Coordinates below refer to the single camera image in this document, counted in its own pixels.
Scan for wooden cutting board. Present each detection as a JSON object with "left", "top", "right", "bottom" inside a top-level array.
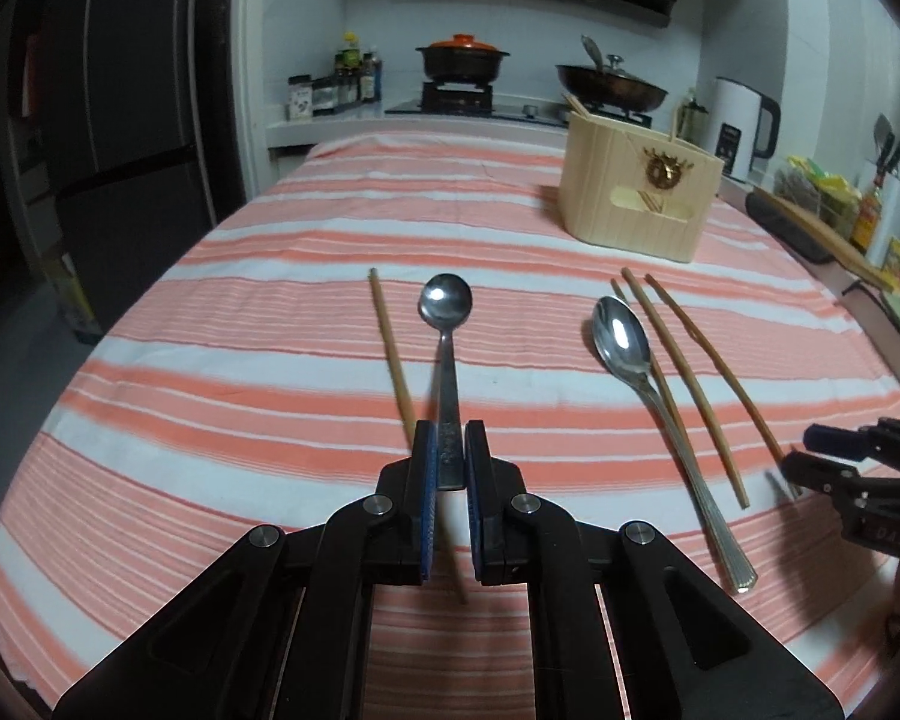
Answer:
[{"left": 746, "top": 187, "right": 893, "bottom": 293}]

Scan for yellow printed box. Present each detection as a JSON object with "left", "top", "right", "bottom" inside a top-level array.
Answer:
[{"left": 41, "top": 255, "right": 102, "bottom": 338}]

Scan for black gas hob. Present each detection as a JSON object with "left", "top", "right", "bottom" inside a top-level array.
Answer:
[{"left": 386, "top": 82, "right": 653, "bottom": 128}]

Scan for wok with glass lid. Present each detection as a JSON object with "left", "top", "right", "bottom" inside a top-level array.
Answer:
[{"left": 555, "top": 36, "right": 668, "bottom": 112}]

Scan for large steel spoon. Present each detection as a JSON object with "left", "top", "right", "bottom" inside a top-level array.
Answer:
[{"left": 591, "top": 296, "right": 758, "bottom": 595}]

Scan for amber oil bottle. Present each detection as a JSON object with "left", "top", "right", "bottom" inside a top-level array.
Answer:
[{"left": 851, "top": 180, "right": 884, "bottom": 254}]

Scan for orange white striped tablecloth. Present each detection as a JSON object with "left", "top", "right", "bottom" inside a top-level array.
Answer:
[{"left": 0, "top": 131, "right": 900, "bottom": 720}]

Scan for yellow cap sauce bottle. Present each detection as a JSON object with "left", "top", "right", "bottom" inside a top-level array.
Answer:
[{"left": 335, "top": 31, "right": 365, "bottom": 102}]

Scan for black clay pot orange lid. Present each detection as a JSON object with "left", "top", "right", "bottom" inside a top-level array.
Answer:
[{"left": 416, "top": 34, "right": 511, "bottom": 83}]

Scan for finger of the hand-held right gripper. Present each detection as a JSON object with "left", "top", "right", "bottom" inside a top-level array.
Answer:
[
  {"left": 780, "top": 450, "right": 863, "bottom": 502},
  {"left": 804, "top": 424, "right": 871, "bottom": 460}
]

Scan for small steel spoon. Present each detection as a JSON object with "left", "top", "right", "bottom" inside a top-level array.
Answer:
[{"left": 418, "top": 274, "right": 473, "bottom": 492}]

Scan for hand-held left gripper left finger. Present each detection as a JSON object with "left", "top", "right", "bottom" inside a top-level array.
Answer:
[{"left": 51, "top": 420, "right": 440, "bottom": 720}]

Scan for cream utensil holder box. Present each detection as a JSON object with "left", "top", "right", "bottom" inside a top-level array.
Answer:
[{"left": 557, "top": 111, "right": 725, "bottom": 263}]

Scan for white electric kettle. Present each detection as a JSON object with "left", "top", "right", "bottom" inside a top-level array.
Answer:
[{"left": 701, "top": 76, "right": 782, "bottom": 177}]

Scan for dark grey refrigerator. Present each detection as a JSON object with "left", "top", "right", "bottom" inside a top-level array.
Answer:
[{"left": 0, "top": 0, "right": 218, "bottom": 338}]

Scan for yellow green snack bags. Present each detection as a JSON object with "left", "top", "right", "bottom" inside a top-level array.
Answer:
[{"left": 776, "top": 156, "right": 863, "bottom": 237}]

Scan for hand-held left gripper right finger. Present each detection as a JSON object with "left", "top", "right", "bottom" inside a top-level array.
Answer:
[{"left": 461, "top": 420, "right": 845, "bottom": 720}]

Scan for condiment bottles and jars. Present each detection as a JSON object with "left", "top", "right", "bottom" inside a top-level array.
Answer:
[{"left": 286, "top": 73, "right": 361, "bottom": 121}]

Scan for glass pitcher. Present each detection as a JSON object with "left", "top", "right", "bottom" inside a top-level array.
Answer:
[{"left": 679, "top": 90, "right": 710, "bottom": 147}]

